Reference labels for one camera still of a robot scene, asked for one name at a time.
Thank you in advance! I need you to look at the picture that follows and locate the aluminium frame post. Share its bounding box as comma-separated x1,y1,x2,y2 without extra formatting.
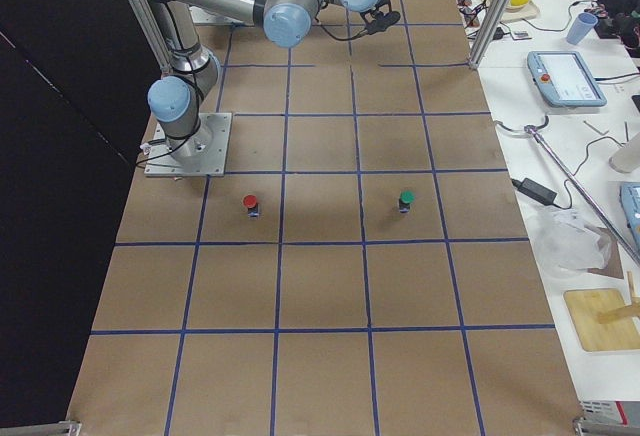
468,0,510,69

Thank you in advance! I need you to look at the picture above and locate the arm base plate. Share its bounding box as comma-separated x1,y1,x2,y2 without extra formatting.
143,113,232,177
189,6,244,26

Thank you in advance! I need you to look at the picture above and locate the black power adapter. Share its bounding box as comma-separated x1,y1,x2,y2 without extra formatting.
515,178,557,206

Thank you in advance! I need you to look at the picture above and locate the wooden cutting board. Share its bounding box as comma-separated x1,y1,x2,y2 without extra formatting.
564,288,639,352

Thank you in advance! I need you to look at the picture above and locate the clear plastic bag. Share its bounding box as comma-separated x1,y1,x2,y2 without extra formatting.
526,207,612,271

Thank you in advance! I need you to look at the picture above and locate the blue plastic cup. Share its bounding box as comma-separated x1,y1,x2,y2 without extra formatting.
565,12,599,45

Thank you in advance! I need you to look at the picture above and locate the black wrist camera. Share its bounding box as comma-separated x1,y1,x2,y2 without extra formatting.
360,9,401,35

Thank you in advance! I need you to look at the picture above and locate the green push button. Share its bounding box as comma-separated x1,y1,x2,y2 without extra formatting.
398,190,415,214

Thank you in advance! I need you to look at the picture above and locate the blue teach pendant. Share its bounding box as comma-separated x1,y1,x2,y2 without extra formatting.
526,51,607,108

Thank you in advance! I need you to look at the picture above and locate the red push button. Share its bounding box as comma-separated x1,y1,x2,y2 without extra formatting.
242,194,260,218

